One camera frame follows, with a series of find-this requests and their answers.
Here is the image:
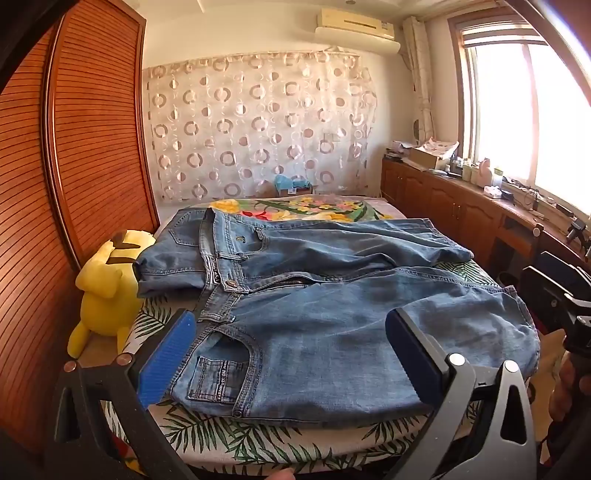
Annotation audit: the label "small black tripod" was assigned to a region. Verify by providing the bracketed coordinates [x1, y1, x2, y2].
[566, 220, 591, 252]

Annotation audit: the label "wooden frame window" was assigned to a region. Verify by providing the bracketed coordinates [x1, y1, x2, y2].
[450, 9, 591, 217]

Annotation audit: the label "wooden slatted wardrobe door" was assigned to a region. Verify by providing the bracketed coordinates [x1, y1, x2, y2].
[0, 0, 161, 457]

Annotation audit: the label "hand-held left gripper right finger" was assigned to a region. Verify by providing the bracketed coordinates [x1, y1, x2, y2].
[384, 307, 543, 480]

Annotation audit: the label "blue denim pants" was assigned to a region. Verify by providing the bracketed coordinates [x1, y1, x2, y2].
[136, 208, 541, 428]

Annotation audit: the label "beige tied window curtain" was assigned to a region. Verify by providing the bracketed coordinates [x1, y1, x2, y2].
[401, 16, 435, 146]

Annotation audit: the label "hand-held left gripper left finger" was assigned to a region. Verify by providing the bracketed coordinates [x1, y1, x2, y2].
[44, 309, 199, 480]

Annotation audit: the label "white wall air conditioner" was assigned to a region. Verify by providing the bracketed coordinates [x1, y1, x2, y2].
[315, 8, 402, 56]

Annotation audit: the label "bed with leaf-print sheet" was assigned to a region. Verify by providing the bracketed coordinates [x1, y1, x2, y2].
[99, 258, 541, 476]

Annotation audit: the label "sheer circle-pattern curtain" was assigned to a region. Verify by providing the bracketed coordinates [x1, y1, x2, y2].
[142, 48, 378, 204]

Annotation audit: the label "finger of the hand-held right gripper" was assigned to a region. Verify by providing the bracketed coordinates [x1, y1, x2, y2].
[538, 251, 591, 301]
[519, 265, 578, 333]

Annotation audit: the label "wooden cabinet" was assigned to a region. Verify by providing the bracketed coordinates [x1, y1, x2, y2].
[381, 154, 591, 278]

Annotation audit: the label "pink and white figurine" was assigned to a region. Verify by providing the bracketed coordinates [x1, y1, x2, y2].
[475, 158, 494, 188]

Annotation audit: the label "open cardboard box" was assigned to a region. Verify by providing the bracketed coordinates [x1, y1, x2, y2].
[409, 141, 460, 171]

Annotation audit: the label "blue cloth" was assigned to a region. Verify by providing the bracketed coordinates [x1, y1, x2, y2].
[273, 174, 311, 195]

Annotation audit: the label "person's right hand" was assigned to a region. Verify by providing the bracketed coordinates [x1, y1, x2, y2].
[547, 355, 578, 444]

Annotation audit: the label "yellow plush toy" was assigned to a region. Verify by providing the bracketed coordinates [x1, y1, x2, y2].
[68, 229, 155, 357]

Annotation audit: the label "floral pillow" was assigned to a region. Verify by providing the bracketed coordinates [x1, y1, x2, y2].
[208, 195, 384, 224]

